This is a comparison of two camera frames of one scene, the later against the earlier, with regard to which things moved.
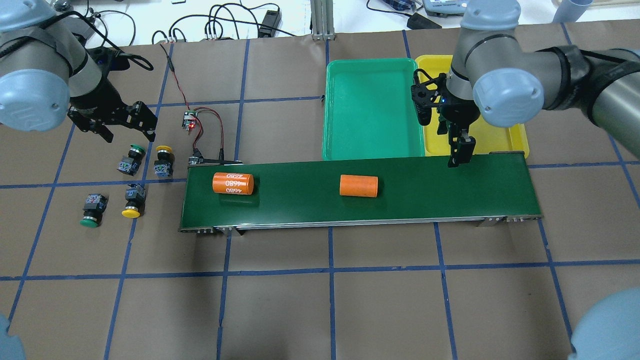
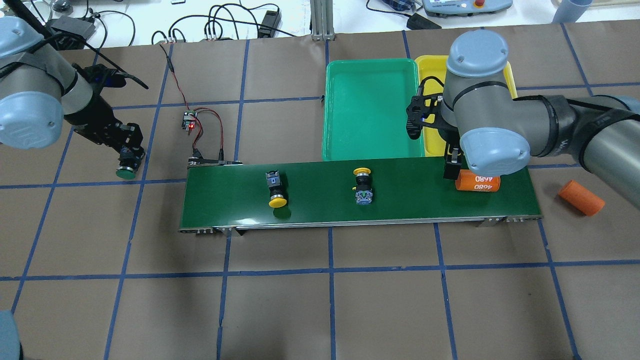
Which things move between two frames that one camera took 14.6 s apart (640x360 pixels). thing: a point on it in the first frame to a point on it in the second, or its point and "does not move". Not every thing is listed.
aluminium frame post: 322,18 does not move
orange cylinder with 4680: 233,183 to 467,180
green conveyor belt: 418,191 does not move
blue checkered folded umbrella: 399,4 does not move
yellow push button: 163,167 to 364,193
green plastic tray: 369,110 does not move
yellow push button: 135,195 to 277,199
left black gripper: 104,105 to 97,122
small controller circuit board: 189,119 does not move
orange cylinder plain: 359,185 to 578,196
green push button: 95,206 to 129,162
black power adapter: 271,19 does not move
